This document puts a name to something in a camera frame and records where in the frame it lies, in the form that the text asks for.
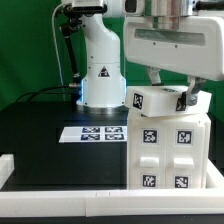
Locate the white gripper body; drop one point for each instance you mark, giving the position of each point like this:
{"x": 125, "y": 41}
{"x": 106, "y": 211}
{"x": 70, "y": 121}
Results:
{"x": 195, "y": 49}

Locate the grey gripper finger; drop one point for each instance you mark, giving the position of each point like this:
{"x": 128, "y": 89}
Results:
{"x": 154, "y": 76}
{"x": 190, "y": 96}

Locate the white cabinet top block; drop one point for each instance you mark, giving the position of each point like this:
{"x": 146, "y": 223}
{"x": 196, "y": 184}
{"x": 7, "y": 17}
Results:
{"x": 158, "y": 101}

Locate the white cabinet body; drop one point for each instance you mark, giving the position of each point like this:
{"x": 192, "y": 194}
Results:
{"x": 167, "y": 152}

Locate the white cabinet door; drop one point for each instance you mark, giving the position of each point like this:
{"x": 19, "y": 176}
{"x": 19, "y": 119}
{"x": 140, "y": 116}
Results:
{"x": 146, "y": 153}
{"x": 187, "y": 145}

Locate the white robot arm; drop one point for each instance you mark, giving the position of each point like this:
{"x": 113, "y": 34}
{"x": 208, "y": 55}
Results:
{"x": 109, "y": 73}

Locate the white marker base plate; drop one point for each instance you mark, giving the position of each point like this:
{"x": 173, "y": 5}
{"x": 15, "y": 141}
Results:
{"x": 78, "y": 134}

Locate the white workspace border frame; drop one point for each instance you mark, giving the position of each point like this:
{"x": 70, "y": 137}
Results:
{"x": 111, "y": 202}

